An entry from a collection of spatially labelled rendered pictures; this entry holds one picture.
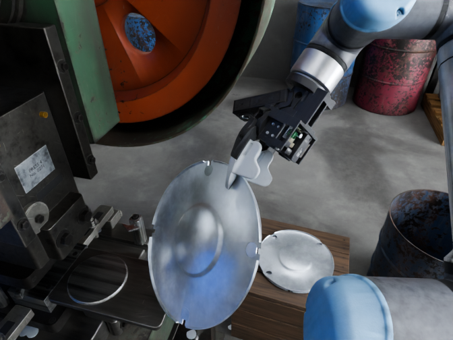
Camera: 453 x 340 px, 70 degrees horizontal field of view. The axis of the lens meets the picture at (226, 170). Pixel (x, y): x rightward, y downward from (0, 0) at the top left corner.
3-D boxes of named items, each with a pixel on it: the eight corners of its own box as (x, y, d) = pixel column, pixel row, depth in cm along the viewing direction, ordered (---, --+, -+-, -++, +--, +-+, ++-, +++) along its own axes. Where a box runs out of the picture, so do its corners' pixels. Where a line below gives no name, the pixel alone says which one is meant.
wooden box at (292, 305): (334, 286, 157) (350, 237, 136) (327, 367, 128) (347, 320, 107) (253, 265, 167) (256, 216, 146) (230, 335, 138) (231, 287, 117)
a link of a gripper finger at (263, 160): (248, 204, 53) (280, 156, 52) (226, 186, 56) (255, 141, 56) (257, 208, 55) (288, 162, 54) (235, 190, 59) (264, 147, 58)
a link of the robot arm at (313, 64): (296, 43, 52) (315, 71, 58) (280, 67, 52) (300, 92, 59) (335, 54, 47) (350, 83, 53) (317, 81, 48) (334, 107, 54)
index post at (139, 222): (147, 237, 89) (142, 212, 84) (143, 246, 87) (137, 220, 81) (138, 235, 90) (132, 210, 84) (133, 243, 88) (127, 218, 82)
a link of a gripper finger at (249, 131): (230, 156, 51) (263, 110, 51) (225, 152, 52) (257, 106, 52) (246, 166, 55) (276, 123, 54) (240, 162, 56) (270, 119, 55)
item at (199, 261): (248, 357, 46) (244, 357, 45) (139, 302, 66) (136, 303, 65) (273, 156, 51) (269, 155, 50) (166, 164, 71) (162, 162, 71)
